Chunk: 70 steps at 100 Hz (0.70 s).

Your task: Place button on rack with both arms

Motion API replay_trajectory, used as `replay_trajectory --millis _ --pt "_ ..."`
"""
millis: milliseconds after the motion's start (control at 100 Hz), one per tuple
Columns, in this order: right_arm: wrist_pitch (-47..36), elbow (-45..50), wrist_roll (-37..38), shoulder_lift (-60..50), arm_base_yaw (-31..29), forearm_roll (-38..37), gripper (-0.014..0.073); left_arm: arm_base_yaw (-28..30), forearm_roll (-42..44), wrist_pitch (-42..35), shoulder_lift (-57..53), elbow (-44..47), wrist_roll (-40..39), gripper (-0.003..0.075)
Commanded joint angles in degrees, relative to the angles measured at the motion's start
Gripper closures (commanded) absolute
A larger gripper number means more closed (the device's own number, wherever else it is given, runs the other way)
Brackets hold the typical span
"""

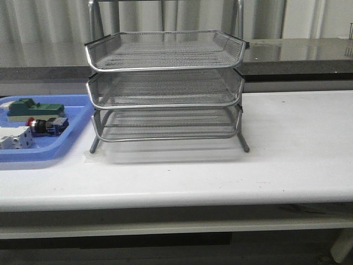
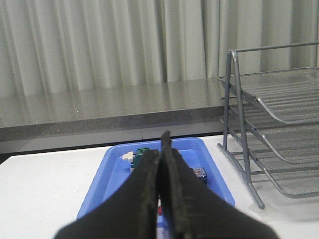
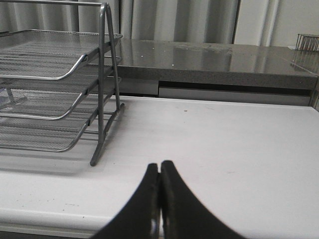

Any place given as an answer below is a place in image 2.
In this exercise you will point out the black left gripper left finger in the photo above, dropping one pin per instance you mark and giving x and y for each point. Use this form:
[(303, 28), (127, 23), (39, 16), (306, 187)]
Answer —
[(141, 188)]

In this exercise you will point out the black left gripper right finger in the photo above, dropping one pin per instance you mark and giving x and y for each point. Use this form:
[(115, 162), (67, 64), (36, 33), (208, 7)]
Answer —
[(193, 211)]

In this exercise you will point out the red emergency stop button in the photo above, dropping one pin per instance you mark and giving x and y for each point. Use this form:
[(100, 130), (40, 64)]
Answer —
[(200, 173)]

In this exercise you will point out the mesh tray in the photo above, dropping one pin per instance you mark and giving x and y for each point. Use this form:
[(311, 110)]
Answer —
[(292, 143), (288, 96), (292, 180)]

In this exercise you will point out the blue plastic tray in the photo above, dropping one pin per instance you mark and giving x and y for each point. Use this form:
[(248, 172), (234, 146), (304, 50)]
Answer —
[(114, 171)]

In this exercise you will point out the green terminal block component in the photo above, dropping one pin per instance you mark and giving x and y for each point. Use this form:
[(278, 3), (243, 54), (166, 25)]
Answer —
[(134, 157)]

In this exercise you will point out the clear tape patch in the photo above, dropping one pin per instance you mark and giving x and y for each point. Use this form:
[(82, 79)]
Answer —
[(281, 208)]

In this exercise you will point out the dark grey counter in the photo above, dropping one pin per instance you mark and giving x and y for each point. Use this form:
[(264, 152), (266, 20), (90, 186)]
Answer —
[(111, 108)]

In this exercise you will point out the grey rack frame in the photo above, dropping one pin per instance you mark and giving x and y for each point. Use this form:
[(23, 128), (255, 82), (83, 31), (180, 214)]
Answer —
[(233, 108)]

